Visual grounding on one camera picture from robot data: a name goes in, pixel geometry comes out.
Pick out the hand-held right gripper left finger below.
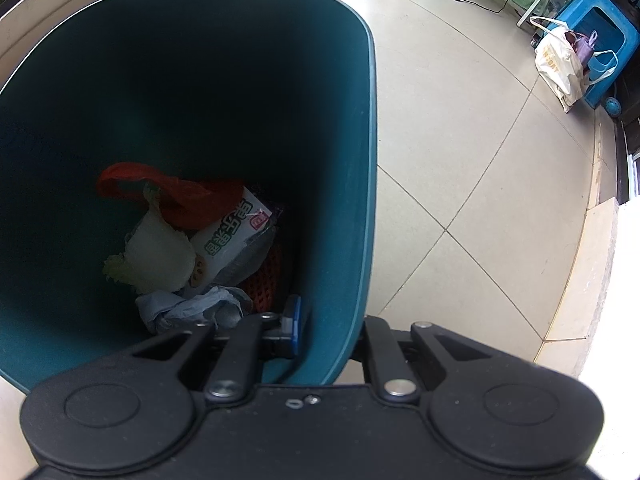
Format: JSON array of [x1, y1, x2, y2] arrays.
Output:
[[131, 294, 303, 404]]

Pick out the dark teal trash bin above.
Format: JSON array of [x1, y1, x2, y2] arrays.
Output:
[[0, 0, 377, 394]]

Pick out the napa cabbage leaf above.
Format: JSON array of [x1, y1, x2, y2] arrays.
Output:
[[102, 184, 197, 296]]

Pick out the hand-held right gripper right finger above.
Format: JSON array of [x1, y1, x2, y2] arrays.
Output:
[[349, 316, 492, 404]]

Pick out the beige tote bag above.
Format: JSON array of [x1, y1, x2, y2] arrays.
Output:
[[529, 16, 619, 114]]

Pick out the red plastic bag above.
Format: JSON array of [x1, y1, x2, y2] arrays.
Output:
[[96, 162, 246, 231]]

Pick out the blue plastic stool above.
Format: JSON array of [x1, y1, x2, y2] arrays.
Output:
[[554, 0, 640, 109]]

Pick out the white green printed plastic packet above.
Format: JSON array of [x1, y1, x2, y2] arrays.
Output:
[[181, 185, 279, 302]]

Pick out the purple folded umbrella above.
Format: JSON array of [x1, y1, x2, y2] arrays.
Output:
[[564, 30, 599, 70]]

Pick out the grey plastic bag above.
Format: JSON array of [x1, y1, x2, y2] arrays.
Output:
[[135, 285, 254, 336]]

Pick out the orange foam fruit net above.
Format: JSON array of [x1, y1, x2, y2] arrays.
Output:
[[239, 244, 284, 315]]

